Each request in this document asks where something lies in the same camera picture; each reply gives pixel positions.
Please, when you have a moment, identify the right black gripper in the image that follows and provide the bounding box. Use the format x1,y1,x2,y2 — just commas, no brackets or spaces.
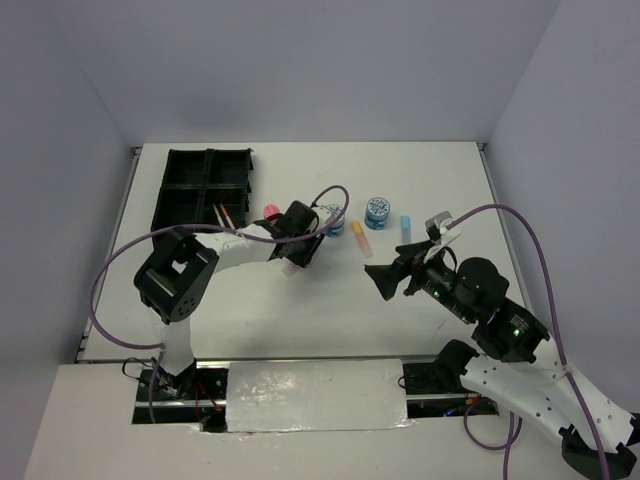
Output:
362,237,474,321

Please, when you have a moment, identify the pink-capped small bottle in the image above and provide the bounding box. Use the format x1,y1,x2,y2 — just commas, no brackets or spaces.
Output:
263,204,280,219

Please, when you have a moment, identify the blue jar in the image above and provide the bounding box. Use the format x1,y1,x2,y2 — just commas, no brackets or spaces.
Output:
326,204,345,238
364,197,391,230

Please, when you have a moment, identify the blue highlighter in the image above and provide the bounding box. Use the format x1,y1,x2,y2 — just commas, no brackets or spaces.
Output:
400,215,412,245

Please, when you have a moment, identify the purple highlighter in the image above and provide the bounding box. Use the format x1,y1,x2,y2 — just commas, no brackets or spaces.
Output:
282,263,298,277

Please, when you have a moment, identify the orange-capped pink highlighter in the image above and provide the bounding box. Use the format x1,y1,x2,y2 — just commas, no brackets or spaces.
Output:
351,220,373,259

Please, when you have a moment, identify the orange thin pen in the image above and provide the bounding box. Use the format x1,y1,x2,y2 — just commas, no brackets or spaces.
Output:
219,204,235,229

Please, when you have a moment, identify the yellow thin pen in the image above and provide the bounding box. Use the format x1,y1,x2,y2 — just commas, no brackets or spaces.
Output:
212,204,225,227

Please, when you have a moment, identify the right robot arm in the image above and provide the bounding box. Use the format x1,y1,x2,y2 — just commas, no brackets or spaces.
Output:
364,241,639,479

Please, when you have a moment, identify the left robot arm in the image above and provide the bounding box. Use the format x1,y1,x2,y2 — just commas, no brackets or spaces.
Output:
134,201,333,399

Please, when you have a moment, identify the black four-compartment organizer tray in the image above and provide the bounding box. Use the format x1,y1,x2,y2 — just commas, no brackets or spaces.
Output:
151,148,254,231

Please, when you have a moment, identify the silver foil plate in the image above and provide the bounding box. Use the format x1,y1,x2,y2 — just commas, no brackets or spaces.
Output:
226,359,411,433

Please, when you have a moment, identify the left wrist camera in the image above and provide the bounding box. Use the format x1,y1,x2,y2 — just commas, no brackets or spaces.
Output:
312,205,333,231

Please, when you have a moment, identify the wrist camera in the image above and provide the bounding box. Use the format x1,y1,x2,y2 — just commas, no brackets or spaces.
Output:
425,211,461,261
312,205,333,231

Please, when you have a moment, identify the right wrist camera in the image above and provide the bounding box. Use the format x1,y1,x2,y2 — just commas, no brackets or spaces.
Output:
425,211,461,261

